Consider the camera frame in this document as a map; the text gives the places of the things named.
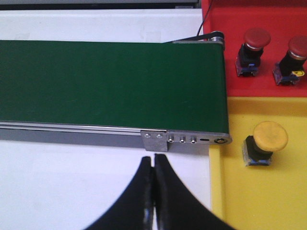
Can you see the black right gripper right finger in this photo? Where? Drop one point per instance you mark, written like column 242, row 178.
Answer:
column 176, row 207

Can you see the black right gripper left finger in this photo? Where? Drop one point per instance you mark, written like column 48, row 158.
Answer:
column 134, row 209

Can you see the yellow mushroom push button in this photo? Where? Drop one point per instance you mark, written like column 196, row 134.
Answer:
column 268, row 137

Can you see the red mushroom push button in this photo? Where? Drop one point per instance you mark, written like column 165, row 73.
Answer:
column 290, row 70
column 249, row 55

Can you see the yellow plastic tray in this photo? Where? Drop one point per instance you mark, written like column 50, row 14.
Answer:
column 270, row 197

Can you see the green conveyor belt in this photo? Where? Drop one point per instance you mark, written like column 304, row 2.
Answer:
column 171, row 86

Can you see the black drive belt pulley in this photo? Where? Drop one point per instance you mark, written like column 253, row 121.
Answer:
column 213, row 37

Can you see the red plastic tray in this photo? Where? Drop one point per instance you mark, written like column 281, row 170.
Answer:
column 283, row 19

